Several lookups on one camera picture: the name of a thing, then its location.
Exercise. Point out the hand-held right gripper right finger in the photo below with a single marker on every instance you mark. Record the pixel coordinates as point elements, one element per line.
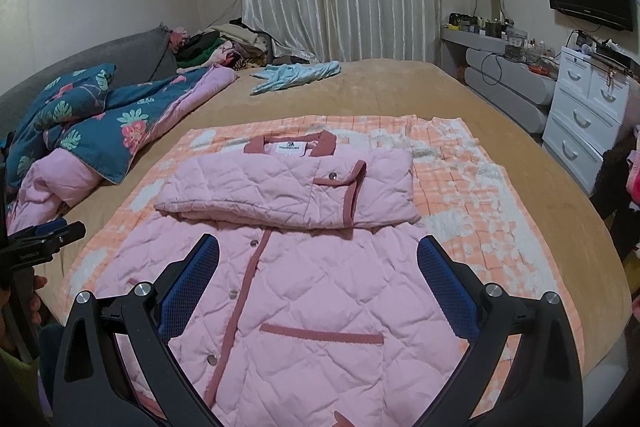
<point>447,288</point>

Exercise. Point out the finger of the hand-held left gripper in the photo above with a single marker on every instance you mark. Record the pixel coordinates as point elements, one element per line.
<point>50,229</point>

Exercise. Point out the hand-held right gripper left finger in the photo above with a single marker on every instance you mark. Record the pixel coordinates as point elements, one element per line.
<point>192,288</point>

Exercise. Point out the pink quilted jacket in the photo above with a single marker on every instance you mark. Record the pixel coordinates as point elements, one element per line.
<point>300,297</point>

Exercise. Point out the person's left forearm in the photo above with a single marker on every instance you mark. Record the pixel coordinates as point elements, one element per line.
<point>12,382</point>

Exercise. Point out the pile of mixed clothes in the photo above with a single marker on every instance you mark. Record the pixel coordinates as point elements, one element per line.
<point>225,44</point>

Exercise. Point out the person's left hand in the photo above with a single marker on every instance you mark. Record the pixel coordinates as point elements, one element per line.
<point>38,302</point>

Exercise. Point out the orange checked blanket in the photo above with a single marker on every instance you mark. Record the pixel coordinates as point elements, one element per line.
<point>465,187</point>

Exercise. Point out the blue floral quilt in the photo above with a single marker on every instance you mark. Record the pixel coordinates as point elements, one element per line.
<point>125,117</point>

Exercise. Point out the grey headboard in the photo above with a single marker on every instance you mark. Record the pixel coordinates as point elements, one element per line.
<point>125,57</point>

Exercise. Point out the dark cloth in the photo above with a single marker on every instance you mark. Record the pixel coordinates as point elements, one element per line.
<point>612,177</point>

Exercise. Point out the grey dressing table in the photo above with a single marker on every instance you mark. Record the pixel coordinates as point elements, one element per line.
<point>505,92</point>

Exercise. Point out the bed with tan sheet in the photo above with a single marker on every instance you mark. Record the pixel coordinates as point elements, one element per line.
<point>400,87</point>

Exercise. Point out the white drawer cabinet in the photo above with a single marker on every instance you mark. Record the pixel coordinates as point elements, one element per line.
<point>580,117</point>

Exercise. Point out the pink yellow printed cloth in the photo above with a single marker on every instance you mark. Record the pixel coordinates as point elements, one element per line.
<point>635,172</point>

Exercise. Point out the light blue garment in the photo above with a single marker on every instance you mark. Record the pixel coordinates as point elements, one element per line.
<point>295,76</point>

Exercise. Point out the cluster of toiletry bottles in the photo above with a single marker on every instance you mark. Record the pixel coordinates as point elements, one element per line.
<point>515,44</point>

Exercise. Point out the oval vanity mirror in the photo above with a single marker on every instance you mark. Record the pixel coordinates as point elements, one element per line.
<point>487,4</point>

